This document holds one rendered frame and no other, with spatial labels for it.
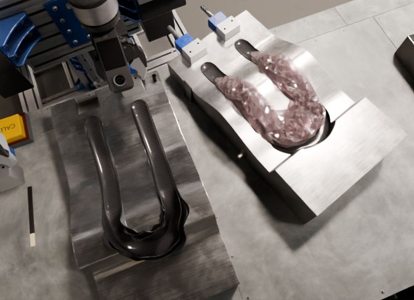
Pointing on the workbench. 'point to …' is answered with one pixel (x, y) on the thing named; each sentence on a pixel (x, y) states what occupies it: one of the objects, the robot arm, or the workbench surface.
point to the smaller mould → (407, 54)
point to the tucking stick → (31, 217)
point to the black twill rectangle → (188, 92)
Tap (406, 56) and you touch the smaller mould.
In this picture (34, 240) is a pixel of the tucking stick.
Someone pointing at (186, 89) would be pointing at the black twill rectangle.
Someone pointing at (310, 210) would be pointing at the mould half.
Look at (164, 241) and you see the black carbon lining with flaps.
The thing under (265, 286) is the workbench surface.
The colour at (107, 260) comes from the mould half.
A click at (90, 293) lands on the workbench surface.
